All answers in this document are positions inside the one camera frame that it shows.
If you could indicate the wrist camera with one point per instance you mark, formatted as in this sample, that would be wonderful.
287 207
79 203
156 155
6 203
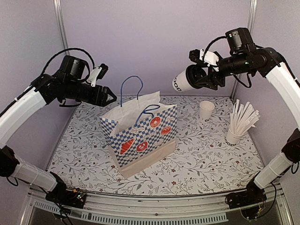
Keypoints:
202 58
97 73

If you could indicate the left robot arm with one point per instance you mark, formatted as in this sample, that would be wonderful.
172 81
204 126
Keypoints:
75 79

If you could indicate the floral patterned table mat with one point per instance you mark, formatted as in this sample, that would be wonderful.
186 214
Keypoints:
202 163

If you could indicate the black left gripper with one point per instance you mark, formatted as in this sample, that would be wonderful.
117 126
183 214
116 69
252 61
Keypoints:
101 101

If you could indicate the blue checkered paper bag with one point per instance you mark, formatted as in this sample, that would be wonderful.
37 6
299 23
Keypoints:
139 132

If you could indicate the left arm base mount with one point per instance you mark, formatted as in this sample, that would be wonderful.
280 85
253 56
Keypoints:
60 195

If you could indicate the left aluminium frame post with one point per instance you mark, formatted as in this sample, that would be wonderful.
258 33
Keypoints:
60 23

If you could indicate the white paper cup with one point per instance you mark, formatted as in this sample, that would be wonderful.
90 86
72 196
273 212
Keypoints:
180 82
206 109

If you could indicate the black plastic cup lid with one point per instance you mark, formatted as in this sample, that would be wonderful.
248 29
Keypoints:
191 79

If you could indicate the white cup holding straws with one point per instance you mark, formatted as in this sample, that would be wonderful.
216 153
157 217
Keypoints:
231 138

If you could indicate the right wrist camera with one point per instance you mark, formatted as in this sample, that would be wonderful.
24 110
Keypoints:
202 58

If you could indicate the aluminium front rail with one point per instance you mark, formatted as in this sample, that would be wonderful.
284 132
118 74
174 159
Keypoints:
113 209

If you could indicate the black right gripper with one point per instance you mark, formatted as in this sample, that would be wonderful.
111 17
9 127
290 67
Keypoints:
211 81

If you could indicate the white paper-wrapped straws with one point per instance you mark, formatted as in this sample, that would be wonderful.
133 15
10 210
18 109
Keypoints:
242 118

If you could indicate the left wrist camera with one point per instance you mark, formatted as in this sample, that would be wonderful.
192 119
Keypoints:
97 73

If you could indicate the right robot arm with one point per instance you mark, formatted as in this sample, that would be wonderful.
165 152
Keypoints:
267 83

